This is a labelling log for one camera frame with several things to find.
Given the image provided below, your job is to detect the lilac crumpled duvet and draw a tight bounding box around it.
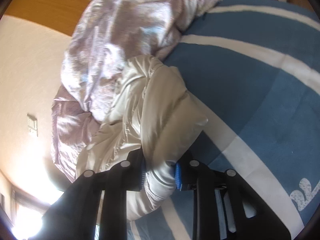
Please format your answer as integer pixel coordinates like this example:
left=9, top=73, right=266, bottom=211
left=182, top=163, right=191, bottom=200
left=52, top=0, right=221, bottom=181

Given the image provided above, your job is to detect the blue white striped bedsheet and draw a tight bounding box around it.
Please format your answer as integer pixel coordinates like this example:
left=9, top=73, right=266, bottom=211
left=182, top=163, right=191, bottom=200
left=127, top=0, right=320, bottom=240

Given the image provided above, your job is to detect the white puffer down jacket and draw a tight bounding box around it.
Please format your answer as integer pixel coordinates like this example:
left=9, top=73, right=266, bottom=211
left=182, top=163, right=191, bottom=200
left=76, top=55, right=208, bottom=221

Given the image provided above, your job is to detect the white wall switch plate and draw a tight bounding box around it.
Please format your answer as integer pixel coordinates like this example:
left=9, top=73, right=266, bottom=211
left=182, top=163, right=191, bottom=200
left=27, top=114, right=38, bottom=137

